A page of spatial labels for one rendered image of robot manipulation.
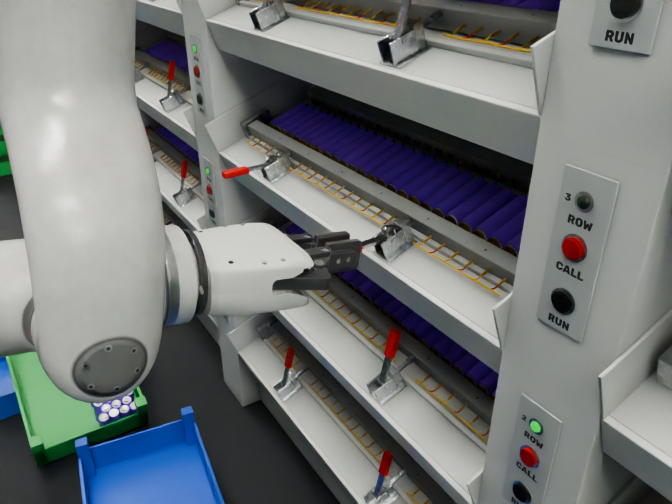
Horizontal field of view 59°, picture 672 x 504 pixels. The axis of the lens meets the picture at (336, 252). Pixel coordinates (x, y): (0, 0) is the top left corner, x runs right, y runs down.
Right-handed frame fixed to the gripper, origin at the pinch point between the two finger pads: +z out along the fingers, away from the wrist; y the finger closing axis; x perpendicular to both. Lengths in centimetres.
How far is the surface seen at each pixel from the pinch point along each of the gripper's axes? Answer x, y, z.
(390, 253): -0.5, 1.0, 6.3
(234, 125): 2.5, -42.3, 7.8
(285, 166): 0.8, -25.9, 8.2
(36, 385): -53, -63, -21
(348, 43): 19.0, -9.2, 4.6
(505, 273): 2.5, 13.4, 9.3
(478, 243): 3.6, 9.0, 9.9
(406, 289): -2.8, 4.8, 5.9
